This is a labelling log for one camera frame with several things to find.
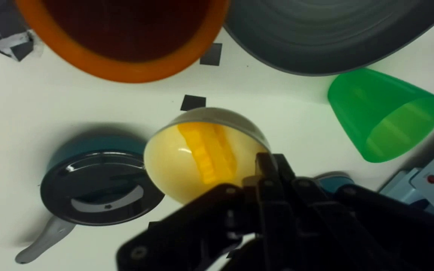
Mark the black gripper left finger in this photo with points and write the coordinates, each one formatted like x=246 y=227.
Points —
x=192 y=226

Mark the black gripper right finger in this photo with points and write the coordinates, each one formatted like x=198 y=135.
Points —
x=368 y=230

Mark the small white bowl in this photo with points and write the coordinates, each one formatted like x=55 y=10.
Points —
x=165 y=159

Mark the yellow toy fry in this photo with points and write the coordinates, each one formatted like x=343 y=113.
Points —
x=207 y=152

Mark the gray round plate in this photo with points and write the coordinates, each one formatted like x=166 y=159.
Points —
x=328 y=34

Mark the small teal dish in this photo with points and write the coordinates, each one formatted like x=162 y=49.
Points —
x=332 y=179

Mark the black pan lid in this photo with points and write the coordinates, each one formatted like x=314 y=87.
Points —
x=97 y=189

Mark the green translucent plastic cup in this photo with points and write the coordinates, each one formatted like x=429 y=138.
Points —
x=377 y=114

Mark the black tape square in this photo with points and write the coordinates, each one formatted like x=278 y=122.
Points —
x=194 y=102
x=212 y=54

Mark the orange plastic cup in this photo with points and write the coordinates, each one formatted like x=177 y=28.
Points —
x=127 y=67

